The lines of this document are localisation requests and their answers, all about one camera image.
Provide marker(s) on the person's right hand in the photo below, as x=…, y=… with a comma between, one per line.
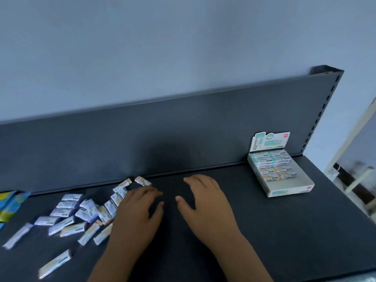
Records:
x=211, y=214

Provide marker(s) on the person's left hand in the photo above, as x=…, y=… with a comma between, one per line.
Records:
x=132, y=226

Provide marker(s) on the pile of small erasers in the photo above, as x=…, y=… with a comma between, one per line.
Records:
x=88, y=209

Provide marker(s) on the white box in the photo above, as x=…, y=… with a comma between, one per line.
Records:
x=290, y=186

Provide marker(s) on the dark grey shelf back panel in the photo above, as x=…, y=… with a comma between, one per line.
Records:
x=147, y=138

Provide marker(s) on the stack of blue yellow packets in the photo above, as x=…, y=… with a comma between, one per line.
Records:
x=13, y=205

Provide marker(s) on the shelf front price rail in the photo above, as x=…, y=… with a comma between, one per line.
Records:
x=352, y=277

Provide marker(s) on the glass door with dark frame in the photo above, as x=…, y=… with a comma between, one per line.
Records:
x=361, y=173

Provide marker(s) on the white door frame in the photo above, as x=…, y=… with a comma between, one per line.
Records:
x=351, y=136

